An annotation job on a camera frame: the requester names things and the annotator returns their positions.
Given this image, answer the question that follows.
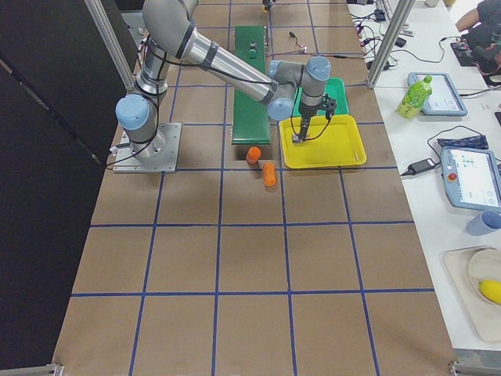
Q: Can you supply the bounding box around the green tray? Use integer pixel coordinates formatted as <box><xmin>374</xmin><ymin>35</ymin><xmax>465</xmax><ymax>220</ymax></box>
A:
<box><xmin>293</xmin><ymin>78</ymin><xmax>349</xmax><ymax>117</ymax></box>

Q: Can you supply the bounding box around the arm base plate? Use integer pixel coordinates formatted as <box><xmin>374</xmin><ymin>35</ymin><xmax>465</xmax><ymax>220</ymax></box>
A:
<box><xmin>111</xmin><ymin>122</ymin><xmax>182</xmax><ymax>173</ymax></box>

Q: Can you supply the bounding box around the beige serving tray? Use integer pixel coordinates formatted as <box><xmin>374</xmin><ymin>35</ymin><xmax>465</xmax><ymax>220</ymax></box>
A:
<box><xmin>443</xmin><ymin>246</ymin><xmax>500</xmax><ymax>343</ymax></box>

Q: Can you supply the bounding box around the teach pendant tablet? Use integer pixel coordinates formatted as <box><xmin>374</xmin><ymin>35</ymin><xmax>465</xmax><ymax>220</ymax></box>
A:
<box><xmin>440</xmin><ymin>146</ymin><xmax>500</xmax><ymax>213</ymax></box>

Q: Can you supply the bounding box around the cream bowl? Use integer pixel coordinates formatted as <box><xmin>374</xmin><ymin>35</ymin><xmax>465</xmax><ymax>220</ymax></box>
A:
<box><xmin>467</xmin><ymin>248</ymin><xmax>500</xmax><ymax>306</ymax></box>

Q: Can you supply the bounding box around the yellow banana toy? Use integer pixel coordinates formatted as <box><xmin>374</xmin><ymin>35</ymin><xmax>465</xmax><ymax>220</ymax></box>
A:
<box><xmin>478</xmin><ymin>280</ymin><xmax>501</xmax><ymax>306</ymax></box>

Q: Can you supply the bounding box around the green push button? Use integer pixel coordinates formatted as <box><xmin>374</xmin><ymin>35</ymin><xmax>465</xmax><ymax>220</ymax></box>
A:
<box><xmin>248</xmin><ymin>41</ymin><xmax>258</xmax><ymax>59</ymax></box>

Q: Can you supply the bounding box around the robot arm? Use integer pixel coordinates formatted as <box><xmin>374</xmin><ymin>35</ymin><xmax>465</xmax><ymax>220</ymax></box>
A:
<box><xmin>116</xmin><ymin>1</ymin><xmax>336</xmax><ymax>163</ymax></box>

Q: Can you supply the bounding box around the yellow push button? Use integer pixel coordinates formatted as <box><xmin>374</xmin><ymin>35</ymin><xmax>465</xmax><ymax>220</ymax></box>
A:
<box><xmin>261</xmin><ymin>0</ymin><xmax>272</xmax><ymax>14</ymax></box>
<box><xmin>291</xmin><ymin>134</ymin><xmax>312</xmax><ymax>143</ymax></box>

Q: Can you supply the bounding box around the green tea bottle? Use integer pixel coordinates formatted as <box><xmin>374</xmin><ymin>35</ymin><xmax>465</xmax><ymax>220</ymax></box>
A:
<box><xmin>396</xmin><ymin>75</ymin><xmax>432</xmax><ymax>120</ymax></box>

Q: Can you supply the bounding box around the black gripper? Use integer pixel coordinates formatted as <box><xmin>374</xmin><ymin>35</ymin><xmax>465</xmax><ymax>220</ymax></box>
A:
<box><xmin>299</xmin><ymin>93</ymin><xmax>337</xmax><ymax>129</ymax></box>

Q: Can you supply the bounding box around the plain orange cylinder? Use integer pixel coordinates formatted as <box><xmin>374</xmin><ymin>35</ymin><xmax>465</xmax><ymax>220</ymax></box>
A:
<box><xmin>262</xmin><ymin>162</ymin><xmax>276</xmax><ymax>186</ymax></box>

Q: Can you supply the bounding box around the green conveyor belt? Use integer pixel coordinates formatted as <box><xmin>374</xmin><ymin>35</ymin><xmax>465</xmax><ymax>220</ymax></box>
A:
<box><xmin>232</xmin><ymin>26</ymin><xmax>271</xmax><ymax>146</ymax></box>

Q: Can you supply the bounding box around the blue plastic cup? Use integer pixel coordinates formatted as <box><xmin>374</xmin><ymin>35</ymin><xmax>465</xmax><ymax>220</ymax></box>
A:
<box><xmin>465</xmin><ymin>210</ymin><xmax>501</xmax><ymax>237</ymax></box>

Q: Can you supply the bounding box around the orange cylinder with 4680 print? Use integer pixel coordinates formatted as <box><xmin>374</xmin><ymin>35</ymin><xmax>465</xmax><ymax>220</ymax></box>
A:
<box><xmin>246</xmin><ymin>146</ymin><xmax>261</xmax><ymax>165</ymax></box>

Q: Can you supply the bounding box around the aluminium frame post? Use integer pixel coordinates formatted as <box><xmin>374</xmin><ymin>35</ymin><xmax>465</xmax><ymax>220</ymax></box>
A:
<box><xmin>366</xmin><ymin>0</ymin><xmax>415</xmax><ymax>89</ymax></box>

